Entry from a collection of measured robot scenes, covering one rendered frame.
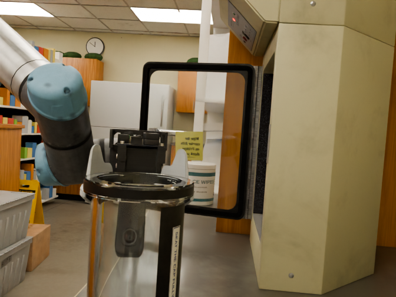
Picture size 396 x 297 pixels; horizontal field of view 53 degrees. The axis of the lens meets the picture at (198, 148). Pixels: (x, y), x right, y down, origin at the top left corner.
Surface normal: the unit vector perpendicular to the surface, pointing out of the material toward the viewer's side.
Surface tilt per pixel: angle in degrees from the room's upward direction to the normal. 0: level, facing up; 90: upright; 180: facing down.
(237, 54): 90
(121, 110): 90
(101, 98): 90
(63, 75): 45
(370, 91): 90
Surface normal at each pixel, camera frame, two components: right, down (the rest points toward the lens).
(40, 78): 0.08, -0.66
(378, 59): 0.65, 0.08
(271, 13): -0.08, 0.04
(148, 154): 0.18, 0.06
